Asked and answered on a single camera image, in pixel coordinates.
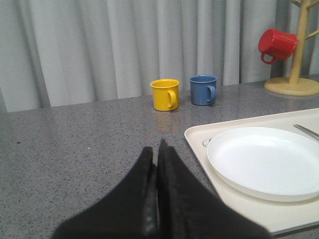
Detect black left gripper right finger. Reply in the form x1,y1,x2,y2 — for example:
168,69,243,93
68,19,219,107
157,140,272,239

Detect wooden mug tree stand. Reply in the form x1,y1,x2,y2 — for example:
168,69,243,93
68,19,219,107
264,0,319,96

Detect red enamel mug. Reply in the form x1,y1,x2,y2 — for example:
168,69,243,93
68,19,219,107
258,28,298,64

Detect cream rabbit serving tray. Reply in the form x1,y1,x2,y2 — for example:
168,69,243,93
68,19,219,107
184,109,319,235

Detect silver metal fork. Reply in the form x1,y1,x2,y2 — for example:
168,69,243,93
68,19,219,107
293,124,319,141

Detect yellow enamel mug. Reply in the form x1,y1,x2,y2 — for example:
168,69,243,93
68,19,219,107
150,79,179,112

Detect white round plate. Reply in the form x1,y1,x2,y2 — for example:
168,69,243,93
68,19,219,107
207,127,319,202

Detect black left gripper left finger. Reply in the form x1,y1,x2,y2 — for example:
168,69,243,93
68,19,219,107
52,147,157,239

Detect grey pleated curtain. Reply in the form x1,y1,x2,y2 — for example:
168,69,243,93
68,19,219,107
0,0,319,113

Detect blue enamel mug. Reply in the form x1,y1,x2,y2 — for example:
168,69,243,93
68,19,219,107
189,75,218,106

